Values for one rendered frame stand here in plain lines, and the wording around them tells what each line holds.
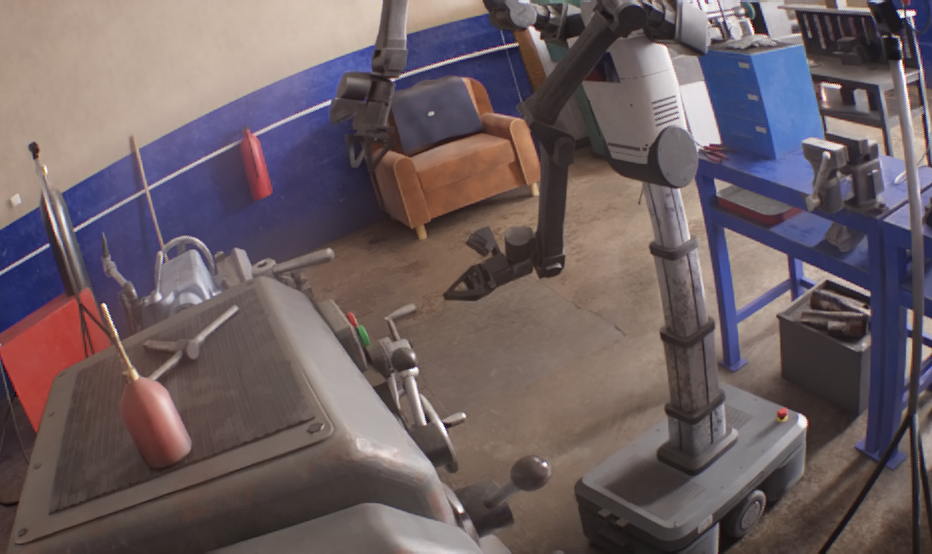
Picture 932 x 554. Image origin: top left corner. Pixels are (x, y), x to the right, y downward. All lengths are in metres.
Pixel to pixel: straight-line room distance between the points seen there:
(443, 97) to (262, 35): 1.49
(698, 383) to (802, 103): 1.22
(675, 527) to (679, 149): 0.95
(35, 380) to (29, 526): 3.94
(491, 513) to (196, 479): 0.36
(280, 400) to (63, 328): 3.97
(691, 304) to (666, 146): 0.42
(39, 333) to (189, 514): 4.01
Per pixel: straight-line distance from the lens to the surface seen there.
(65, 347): 4.70
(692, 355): 2.10
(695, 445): 2.24
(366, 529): 0.64
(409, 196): 5.41
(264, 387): 0.81
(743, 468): 2.23
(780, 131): 2.78
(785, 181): 2.51
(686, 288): 2.04
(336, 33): 6.02
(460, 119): 5.79
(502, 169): 5.64
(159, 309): 2.00
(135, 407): 0.71
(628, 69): 1.80
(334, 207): 6.13
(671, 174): 1.88
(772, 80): 2.75
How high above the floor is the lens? 1.65
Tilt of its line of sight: 21 degrees down
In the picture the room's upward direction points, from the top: 17 degrees counter-clockwise
